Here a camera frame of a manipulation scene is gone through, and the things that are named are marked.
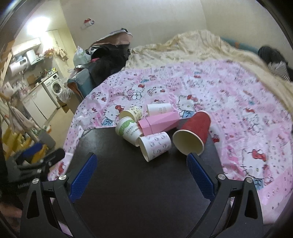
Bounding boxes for white Hello Kitty cup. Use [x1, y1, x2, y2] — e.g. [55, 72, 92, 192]
[138, 132, 172, 162]

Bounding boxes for teal bed footboard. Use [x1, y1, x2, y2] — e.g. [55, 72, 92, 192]
[67, 69, 95, 101]

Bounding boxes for striped black white garment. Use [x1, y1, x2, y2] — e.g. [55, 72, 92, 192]
[268, 62, 290, 81]

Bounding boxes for red ribbed paper cup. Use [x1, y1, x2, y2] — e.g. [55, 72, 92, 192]
[172, 110, 211, 155]

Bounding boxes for person's left hand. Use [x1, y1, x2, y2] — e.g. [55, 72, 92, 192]
[0, 202, 22, 218]

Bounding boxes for yellow patterned paper cup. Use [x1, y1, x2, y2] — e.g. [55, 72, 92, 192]
[119, 106, 142, 122]

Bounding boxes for grey trash bin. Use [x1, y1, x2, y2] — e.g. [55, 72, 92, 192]
[38, 130, 56, 149]

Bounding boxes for pink Hello Kitty sheet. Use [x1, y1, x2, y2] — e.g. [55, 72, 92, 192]
[48, 60, 292, 224]

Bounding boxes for white kitchen cabinet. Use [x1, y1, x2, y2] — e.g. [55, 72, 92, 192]
[21, 85, 57, 127]

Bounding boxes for black clothes pile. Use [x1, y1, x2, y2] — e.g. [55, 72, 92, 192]
[86, 28, 133, 86]

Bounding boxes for white water heater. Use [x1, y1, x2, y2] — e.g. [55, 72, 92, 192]
[8, 57, 28, 77]

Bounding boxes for cream yellow blanket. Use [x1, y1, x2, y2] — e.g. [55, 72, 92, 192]
[125, 30, 292, 113]

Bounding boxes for teal headboard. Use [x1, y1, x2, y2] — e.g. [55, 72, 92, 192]
[221, 37, 258, 54]

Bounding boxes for yellow wooden shelf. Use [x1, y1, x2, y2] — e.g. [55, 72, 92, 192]
[2, 127, 49, 164]

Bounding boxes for range hood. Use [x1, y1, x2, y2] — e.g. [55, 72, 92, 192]
[25, 49, 44, 65]

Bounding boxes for white green-leaf paper cup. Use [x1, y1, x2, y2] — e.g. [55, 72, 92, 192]
[115, 116, 143, 147]

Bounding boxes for plain white paper cup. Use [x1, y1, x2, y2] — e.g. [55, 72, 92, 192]
[147, 103, 173, 116]

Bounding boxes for pink faceted paper cup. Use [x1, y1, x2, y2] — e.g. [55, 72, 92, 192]
[138, 111, 180, 136]

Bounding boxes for white washing machine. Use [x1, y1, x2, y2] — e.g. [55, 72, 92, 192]
[42, 72, 65, 109]

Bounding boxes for white plastic bag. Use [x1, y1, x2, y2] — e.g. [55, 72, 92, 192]
[73, 46, 91, 66]

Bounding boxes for black square board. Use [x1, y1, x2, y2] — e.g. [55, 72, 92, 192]
[70, 128, 209, 237]

